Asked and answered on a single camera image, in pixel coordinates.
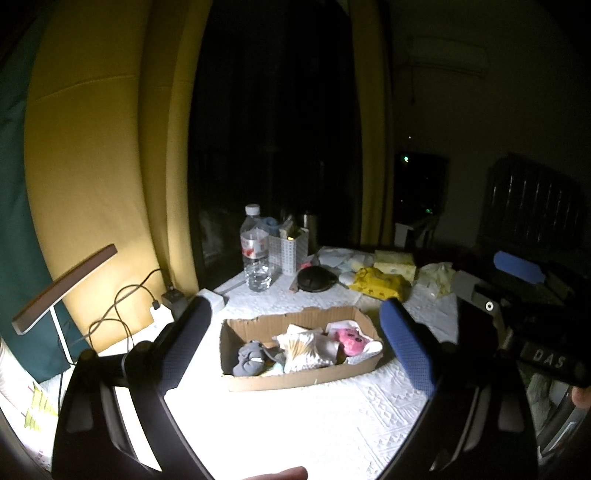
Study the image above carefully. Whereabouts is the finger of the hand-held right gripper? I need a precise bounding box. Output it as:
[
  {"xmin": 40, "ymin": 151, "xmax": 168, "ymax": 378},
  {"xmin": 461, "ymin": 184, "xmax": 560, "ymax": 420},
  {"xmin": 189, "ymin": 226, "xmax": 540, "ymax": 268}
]
[
  {"xmin": 452, "ymin": 270, "xmax": 514, "ymax": 354},
  {"xmin": 493, "ymin": 251, "xmax": 548, "ymax": 284}
]

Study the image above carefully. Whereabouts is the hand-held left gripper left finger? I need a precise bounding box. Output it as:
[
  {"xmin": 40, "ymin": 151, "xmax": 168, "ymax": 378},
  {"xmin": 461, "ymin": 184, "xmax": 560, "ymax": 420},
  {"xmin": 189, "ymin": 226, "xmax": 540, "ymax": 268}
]
[{"xmin": 52, "ymin": 295, "xmax": 215, "ymax": 480}]

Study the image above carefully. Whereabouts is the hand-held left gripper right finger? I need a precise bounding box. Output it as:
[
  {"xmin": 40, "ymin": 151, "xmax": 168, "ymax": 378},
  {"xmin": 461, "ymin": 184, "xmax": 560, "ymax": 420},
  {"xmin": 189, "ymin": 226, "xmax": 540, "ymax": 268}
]
[{"xmin": 379, "ymin": 298, "xmax": 539, "ymax": 480}]

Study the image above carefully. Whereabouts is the pink plush toy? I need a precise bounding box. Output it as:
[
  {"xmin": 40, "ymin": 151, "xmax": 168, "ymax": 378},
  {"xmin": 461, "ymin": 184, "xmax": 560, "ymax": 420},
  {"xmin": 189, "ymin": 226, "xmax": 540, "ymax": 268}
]
[{"xmin": 339, "ymin": 329, "xmax": 373, "ymax": 356}]

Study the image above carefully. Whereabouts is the grey dotted sock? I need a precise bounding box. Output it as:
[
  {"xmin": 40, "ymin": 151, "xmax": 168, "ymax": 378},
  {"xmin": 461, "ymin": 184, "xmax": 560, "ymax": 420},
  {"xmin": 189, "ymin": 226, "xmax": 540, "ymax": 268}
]
[{"xmin": 232, "ymin": 340, "xmax": 279, "ymax": 377}]

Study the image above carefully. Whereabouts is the white textured cloth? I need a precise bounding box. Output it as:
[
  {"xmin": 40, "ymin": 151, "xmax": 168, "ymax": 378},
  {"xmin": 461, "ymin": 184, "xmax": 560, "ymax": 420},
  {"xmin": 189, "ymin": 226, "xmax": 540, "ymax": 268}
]
[{"xmin": 323, "ymin": 318, "xmax": 384, "ymax": 366}]

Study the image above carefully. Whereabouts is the cardboard box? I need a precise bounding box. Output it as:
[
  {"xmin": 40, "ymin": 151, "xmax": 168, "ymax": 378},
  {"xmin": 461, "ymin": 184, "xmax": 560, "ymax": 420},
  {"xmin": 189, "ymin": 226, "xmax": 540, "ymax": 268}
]
[{"xmin": 219, "ymin": 305, "xmax": 385, "ymax": 392}]

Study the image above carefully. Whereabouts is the person's left hand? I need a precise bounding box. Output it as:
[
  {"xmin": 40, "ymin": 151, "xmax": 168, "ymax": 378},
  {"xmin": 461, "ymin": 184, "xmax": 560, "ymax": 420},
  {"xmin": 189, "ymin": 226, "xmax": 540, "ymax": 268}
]
[{"xmin": 240, "ymin": 466, "xmax": 308, "ymax": 480}]

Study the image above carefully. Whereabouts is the white charger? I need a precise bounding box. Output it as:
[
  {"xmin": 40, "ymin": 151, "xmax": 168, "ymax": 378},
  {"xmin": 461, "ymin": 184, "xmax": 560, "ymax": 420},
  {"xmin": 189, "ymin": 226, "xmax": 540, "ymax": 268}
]
[{"xmin": 148, "ymin": 302, "xmax": 175, "ymax": 324}]

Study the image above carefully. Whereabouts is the crumpled pale plastic bag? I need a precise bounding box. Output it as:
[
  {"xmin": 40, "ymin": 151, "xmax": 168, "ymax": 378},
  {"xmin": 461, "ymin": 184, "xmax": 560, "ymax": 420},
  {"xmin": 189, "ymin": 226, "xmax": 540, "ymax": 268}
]
[{"xmin": 418, "ymin": 262, "xmax": 455, "ymax": 298}]

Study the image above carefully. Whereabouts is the black power adapter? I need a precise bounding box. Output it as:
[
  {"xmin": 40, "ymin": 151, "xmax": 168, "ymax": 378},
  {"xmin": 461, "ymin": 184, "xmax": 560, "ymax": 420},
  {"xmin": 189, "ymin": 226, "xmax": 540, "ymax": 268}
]
[{"xmin": 161, "ymin": 286, "xmax": 186, "ymax": 311}]

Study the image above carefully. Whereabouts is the white power strip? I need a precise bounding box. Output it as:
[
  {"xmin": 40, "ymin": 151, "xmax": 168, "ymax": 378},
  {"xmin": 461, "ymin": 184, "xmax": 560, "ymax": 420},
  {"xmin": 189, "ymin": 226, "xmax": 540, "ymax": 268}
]
[{"xmin": 196, "ymin": 288, "xmax": 228, "ymax": 311}]

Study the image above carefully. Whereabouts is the dark radiator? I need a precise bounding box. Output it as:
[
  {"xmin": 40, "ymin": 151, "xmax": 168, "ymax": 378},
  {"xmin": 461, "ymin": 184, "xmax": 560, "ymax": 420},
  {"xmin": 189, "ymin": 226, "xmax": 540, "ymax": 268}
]
[{"xmin": 478, "ymin": 154, "xmax": 585, "ymax": 252}]

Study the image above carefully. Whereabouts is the yellow plastic bag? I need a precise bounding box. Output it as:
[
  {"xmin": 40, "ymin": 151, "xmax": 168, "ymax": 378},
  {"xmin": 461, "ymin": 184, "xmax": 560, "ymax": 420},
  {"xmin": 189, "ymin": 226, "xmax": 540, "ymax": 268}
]
[{"xmin": 349, "ymin": 267, "xmax": 411, "ymax": 301}]

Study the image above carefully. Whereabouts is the pale yellow tissue pack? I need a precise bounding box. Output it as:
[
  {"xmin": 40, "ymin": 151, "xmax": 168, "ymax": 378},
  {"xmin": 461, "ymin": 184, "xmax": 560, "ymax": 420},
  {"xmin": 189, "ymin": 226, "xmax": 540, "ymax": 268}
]
[
  {"xmin": 373, "ymin": 262, "xmax": 417, "ymax": 282},
  {"xmin": 374, "ymin": 249, "xmax": 415, "ymax": 265}
]

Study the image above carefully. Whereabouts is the white packet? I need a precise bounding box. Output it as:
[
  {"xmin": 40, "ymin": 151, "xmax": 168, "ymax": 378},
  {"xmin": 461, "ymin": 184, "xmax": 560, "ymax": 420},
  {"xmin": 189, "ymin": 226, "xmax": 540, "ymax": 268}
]
[{"xmin": 318, "ymin": 247, "xmax": 368, "ymax": 274}]

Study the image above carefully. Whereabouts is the clear water bottle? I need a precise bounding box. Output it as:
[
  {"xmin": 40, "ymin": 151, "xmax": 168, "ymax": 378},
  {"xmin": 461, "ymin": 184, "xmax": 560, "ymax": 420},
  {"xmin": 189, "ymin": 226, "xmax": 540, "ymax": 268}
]
[{"xmin": 240, "ymin": 204, "xmax": 271, "ymax": 292}]

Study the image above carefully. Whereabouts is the white textured tablecloth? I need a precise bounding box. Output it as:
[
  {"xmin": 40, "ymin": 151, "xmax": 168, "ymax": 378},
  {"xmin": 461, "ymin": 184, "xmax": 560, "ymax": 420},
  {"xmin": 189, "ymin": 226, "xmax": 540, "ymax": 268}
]
[{"xmin": 41, "ymin": 247, "xmax": 462, "ymax": 480}]

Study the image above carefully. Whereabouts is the dark screen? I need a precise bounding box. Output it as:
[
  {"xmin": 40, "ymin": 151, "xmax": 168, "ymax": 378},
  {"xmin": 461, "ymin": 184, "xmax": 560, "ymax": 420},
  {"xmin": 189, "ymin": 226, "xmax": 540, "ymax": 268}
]
[{"xmin": 394, "ymin": 153, "xmax": 450, "ymax": 224}]

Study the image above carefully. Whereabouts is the desk lamp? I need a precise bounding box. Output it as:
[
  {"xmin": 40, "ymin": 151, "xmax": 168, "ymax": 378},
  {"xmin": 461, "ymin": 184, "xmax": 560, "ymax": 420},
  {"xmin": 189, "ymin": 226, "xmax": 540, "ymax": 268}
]
[{"xmin": 11, "ymin": 244, "xmax": 119, "ymax": 366}]

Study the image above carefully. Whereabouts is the white perforated container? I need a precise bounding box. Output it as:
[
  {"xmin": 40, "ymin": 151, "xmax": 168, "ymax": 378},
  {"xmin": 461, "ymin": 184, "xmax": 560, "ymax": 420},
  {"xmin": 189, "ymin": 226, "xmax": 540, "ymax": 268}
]
[{"xmin": 269, "ymin": 228, "xmax": 309, "ymax": 276}]

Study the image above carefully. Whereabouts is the metal flask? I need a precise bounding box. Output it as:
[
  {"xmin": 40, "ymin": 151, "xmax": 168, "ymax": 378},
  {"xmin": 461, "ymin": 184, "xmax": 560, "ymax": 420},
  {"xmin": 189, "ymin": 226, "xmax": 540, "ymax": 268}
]
[{"xmin": 298, "ymin": 211, "xmax": 320, "ymax": 254}]

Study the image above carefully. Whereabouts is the teal cloth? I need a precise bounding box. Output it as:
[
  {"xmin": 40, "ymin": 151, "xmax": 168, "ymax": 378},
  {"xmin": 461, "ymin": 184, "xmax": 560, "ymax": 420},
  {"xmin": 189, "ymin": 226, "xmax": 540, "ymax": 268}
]
[{"xmin": 0, "ymin": 9, "xmax": 75, "ymax": 384}]

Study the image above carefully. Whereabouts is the yellow padded panel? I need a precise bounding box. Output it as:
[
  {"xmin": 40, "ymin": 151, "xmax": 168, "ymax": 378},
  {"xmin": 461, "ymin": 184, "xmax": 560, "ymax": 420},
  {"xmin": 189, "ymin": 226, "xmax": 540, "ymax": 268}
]
[{"xmin": 23, "ymin": 0, "xmax": 213, "ymax": 352}]

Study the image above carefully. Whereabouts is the yellow curtain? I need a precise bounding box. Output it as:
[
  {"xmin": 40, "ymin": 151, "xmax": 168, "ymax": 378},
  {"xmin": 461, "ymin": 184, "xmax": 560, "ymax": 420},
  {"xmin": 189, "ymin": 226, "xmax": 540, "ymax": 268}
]
[{"xmin": 355, "ymin": 0, "xmax": 398, "ymax": 247}]

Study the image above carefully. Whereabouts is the black charger cable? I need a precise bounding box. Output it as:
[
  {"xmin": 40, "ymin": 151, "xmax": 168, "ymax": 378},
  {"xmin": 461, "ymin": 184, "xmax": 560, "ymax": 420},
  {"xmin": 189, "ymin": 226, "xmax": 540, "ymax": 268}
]
[{"xmin": 85, "ymin": 284, "xmax": 163, "ymax": 354}]

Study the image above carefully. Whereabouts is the black adapter cable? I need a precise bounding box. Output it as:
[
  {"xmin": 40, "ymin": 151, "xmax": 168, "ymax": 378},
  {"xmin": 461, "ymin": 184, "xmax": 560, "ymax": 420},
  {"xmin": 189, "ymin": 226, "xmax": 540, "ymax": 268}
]
[{"xmin": 124, "ymin": 268, "xmax": 177, "ymax": 296}]

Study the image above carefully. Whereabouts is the wall air conditioner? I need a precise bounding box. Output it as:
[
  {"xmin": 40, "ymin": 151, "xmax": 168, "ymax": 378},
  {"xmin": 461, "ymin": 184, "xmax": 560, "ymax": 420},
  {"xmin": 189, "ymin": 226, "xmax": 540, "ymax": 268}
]
[{"xmin": 406, "ymin": 36, "xmax": 491, "ymax": 77}]

